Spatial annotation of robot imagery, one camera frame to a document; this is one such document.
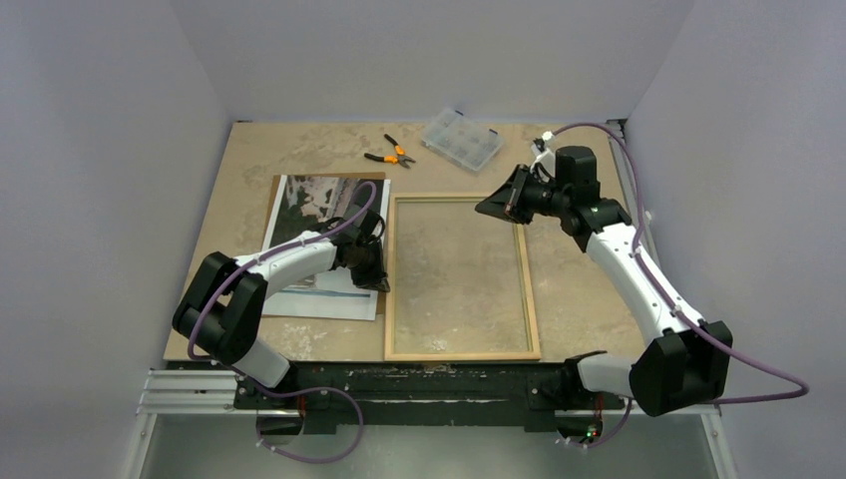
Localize glossy photo print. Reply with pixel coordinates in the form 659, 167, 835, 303
262, 175, 390, 320

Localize green wooden picture frame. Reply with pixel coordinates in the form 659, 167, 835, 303
384, 193, 542, 362

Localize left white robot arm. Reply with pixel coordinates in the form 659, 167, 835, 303
172, 211, 390, 408

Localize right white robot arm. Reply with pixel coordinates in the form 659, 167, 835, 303
475, 146, 733, 416

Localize clear plastic organizer box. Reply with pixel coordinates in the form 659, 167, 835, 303
420, 108, 504, 173

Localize orange black pliers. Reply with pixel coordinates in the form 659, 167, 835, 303
363, 134, 415, 169

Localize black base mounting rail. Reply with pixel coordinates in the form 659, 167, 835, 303
233, 361, 625, 436

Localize aluminium extrusion frame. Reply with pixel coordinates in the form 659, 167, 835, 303
122, 119, 738, 479

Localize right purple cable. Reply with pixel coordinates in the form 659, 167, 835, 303
542, 123, 811, 451

